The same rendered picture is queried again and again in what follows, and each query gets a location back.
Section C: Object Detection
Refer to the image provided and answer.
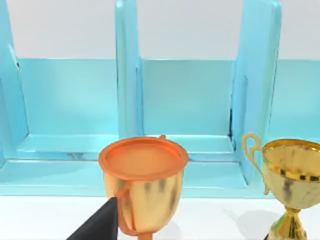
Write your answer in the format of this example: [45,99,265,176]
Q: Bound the orange lidded gold trophy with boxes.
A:
[97,134,189,240]

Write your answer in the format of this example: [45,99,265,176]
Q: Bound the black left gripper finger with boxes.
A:
[65,196,119,240]

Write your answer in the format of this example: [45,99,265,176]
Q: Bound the light blue rack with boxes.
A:
[0,0,320,200]

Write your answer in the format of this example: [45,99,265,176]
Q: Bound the gold trophy with handles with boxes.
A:
[241,132,320,240]

